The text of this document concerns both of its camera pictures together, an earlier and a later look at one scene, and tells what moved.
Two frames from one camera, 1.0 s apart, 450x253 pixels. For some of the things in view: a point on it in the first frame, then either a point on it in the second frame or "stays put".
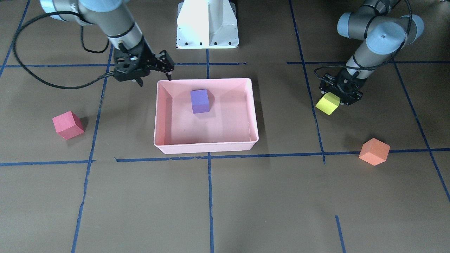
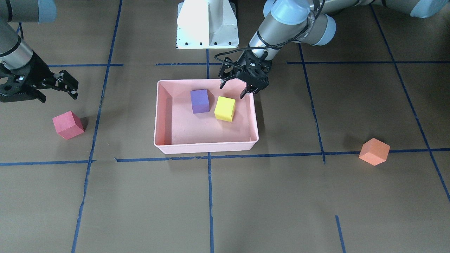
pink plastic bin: x=230 y=125 stays put
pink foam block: x=68 y=125 stays put
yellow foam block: x=328 y=103 to x=225 y=108
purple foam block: x=200 y=99 stays put
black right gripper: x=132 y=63 to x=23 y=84
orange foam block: x=374 y=151 stays put
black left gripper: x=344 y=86 to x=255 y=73
